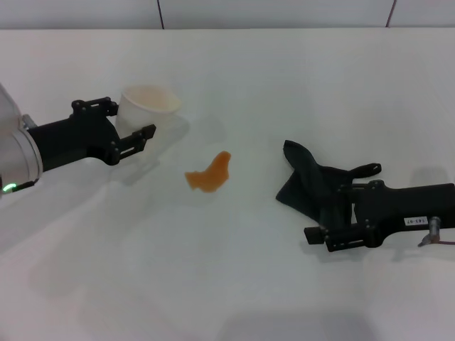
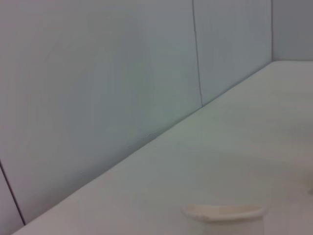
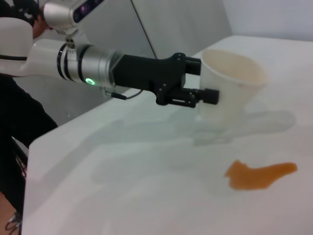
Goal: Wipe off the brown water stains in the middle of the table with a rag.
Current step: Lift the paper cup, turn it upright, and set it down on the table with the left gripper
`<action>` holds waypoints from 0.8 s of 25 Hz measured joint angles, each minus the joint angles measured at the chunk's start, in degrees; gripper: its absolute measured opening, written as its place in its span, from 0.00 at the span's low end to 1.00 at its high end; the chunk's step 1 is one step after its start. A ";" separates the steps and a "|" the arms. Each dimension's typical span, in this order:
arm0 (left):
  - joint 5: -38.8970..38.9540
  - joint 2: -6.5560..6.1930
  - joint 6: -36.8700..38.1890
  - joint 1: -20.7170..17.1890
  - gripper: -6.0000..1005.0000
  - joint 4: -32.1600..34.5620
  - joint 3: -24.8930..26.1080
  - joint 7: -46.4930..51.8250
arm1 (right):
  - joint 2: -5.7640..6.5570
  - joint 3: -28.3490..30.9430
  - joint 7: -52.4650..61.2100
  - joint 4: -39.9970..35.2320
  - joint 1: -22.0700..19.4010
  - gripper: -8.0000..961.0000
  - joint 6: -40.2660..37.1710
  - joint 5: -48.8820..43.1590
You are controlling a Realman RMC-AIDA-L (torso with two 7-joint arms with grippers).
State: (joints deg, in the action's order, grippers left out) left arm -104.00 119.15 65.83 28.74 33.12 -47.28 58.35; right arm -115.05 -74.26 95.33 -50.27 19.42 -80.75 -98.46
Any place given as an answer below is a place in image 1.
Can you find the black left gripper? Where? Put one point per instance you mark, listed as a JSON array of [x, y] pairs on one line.
[[74, 142]]

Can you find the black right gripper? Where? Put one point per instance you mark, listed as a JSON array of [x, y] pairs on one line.
[[401, 209]]

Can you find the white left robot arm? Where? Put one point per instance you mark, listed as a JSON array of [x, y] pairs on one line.
[[14, 152]]

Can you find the white paper cup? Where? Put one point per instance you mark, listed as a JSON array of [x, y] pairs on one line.
[[142, 113]]

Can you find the brown water stain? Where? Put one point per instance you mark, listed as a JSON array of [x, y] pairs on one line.
[[209, 177]]

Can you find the dark blue rag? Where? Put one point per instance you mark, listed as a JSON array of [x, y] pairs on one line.
[[305, 184]]

